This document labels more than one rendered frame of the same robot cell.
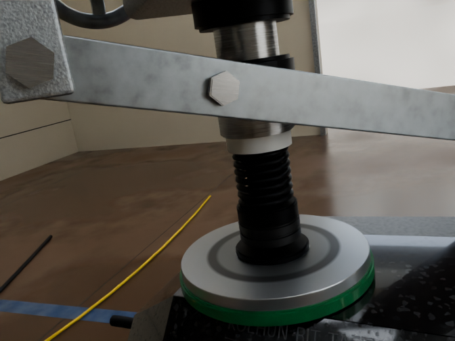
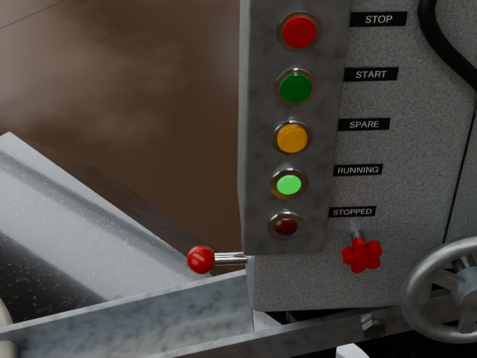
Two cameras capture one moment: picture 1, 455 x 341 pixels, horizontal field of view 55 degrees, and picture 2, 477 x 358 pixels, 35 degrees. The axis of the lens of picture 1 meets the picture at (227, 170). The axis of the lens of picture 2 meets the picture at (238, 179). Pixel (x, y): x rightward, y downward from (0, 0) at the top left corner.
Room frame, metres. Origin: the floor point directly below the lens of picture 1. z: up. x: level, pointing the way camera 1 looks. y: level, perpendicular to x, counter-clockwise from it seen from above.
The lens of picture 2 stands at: (1.14, 0.03, 1.73)
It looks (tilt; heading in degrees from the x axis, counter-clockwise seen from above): 38 degrees down; 194
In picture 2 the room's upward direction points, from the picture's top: 1 degrees clockwise
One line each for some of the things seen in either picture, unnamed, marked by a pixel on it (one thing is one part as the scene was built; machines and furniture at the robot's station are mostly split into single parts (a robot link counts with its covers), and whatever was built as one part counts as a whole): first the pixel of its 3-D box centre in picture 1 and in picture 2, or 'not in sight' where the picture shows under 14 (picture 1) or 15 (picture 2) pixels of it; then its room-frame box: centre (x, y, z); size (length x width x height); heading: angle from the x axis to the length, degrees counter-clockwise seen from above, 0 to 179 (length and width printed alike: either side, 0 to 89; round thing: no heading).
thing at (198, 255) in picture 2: not in sight; (221, 258); (0.57, -0.14, 1.15); 0.08 x 0.03 x 0.03; 109
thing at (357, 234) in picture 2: not in sight; (358, 246); (0.58, 0.01, 1.22); 0.04 x 0.04 x 0.04; 19
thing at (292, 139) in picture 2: not in sight; (292, 138); (0.61, -0.06, 1.35); 0.03 x 0.01 x 0.03; 109
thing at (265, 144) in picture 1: (257, 130); not in sight; (0.46, -0.04, 0.97); 0.07 x 0.07 x 0.04
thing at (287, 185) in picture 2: not in sight; (288, 182); (0.60, -0.06, 1.30); 0.02 x 0.01 x 0.02; 109
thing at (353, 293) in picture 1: (273, 256); not in sight; (0.46, -0.04, 0.82); 0.22 x 0.22 x 0.04
